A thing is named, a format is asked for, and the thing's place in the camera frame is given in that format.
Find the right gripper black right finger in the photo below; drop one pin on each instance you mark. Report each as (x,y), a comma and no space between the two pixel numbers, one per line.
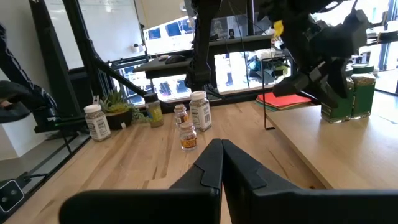
(239,171)

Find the succulent plant in black pot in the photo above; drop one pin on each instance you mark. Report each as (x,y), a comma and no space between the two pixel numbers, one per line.
(118,119)

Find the grey desk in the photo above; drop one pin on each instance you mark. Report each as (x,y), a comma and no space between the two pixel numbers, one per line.
(242,43)

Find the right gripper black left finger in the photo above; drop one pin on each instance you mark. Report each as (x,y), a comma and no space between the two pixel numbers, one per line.
(208,171)

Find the black computer mouse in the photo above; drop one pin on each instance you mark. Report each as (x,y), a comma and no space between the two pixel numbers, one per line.
(175,59)

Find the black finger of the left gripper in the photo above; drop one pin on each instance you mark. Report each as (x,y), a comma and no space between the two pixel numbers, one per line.
(298,84)
(340,77)

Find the white-lid bagel seasoning jar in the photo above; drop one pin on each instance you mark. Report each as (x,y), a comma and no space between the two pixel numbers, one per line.
(200,115)
(97,126)

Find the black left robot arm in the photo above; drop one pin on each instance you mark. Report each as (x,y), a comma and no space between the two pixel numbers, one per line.
(203,46)

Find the green-lid herb jar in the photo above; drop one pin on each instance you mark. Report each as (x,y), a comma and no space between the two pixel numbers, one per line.
(363,93)
(342,110)

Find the whiteboard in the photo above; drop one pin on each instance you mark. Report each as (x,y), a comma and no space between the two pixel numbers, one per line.
(102,28)

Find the red notebook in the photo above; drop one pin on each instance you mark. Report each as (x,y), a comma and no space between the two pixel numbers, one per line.
(283,100)

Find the black power box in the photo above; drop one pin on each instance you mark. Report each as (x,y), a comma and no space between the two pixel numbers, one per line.
(11,196)

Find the black-lid jar yellow label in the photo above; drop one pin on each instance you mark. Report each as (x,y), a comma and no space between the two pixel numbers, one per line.
(154,113)

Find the small cork-top glass jar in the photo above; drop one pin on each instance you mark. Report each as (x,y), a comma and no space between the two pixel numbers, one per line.
(188,140)
(181,118)

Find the dark desk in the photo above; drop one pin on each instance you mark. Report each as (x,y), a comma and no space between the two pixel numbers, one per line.
(155,70)

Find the green paper folder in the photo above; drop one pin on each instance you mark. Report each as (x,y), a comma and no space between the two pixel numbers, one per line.
(269,109)

